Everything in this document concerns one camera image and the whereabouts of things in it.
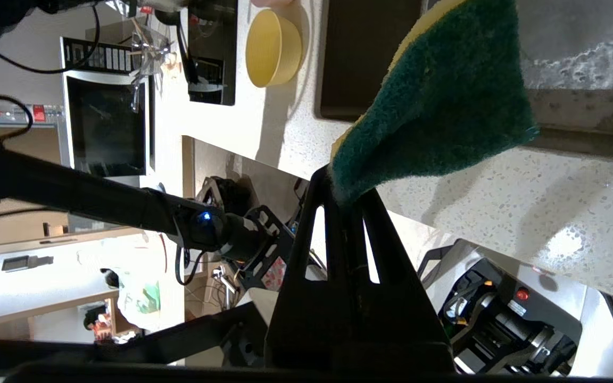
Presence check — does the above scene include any yellow plastic bowl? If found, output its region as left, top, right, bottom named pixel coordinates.
left=245, top=9, right=303, bottom=88

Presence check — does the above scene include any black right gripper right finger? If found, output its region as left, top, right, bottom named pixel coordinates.
left=349, top=189, right=457, bottom=373

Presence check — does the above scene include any black induction cooktop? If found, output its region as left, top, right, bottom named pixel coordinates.
left=187, top=0, right=238, bottom=106

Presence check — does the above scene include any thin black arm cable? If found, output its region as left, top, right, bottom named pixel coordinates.
left=0, top=4, right=100, bottom=75

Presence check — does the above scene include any white plastic bag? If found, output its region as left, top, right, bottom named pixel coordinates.
left=118, top=263, right=186, bottom=331

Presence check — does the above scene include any green yellow sponge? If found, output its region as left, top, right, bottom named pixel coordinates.
left=330, top=0, right=540, bottom=207

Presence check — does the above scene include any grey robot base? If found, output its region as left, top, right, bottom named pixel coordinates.
left=418, top=239, right=613, bottom=378

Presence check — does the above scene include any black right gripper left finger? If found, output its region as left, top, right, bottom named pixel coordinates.
left=265, top=165, right=360, bottom=370

